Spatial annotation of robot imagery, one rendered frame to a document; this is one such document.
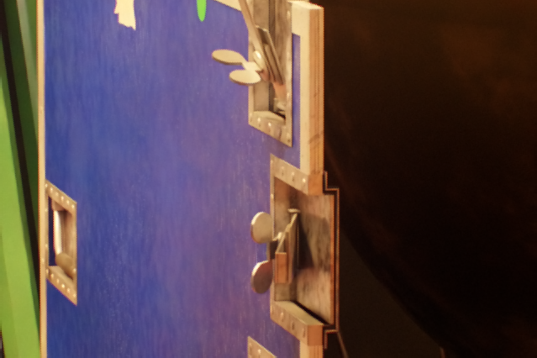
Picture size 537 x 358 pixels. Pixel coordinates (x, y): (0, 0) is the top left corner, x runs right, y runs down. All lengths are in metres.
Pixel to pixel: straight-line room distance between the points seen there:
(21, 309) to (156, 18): 1.80
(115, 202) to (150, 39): 0.22
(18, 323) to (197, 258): 1.89
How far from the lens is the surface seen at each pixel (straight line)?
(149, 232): 3.09
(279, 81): 2.64
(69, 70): 3.40
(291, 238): 2.59
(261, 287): 2.61
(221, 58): 2.66
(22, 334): 4.79
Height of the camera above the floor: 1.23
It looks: 9 degrees down
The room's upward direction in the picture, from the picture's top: straight up
